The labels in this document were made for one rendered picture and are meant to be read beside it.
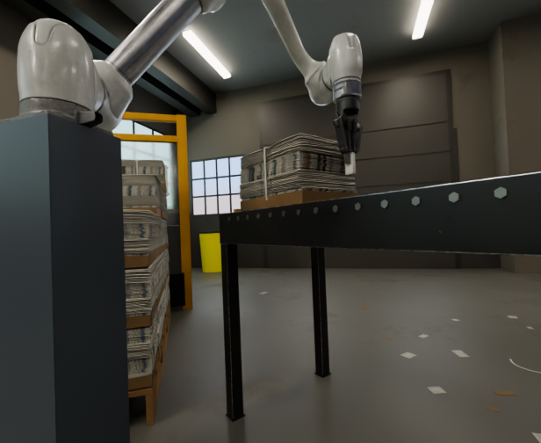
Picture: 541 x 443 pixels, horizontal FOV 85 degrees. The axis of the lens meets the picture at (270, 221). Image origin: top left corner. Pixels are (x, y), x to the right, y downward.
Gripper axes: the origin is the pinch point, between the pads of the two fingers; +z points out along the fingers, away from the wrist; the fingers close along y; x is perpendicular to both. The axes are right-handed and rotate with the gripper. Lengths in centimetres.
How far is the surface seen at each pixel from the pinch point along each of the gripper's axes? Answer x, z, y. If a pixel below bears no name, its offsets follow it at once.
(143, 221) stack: -61, 15, 48
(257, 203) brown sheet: -32.9, 10.0, 13.8
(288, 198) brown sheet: -14.7, 9.9, 14.0
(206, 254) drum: -418, 61, -144
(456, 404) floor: 7, 93, -51
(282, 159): -17.4, -3.6, 13.7
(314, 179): -8.8, 4.2, 7.3
